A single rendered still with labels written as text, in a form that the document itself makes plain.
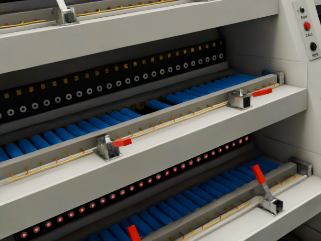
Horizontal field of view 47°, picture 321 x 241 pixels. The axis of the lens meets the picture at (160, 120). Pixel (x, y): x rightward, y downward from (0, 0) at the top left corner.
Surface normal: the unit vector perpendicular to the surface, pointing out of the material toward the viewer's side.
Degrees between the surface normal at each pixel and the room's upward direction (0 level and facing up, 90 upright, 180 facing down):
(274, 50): 90
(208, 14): 111
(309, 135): 90
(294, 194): 21
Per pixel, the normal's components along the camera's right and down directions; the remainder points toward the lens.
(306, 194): -0.12, -0.93
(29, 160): 0.55, 0.23
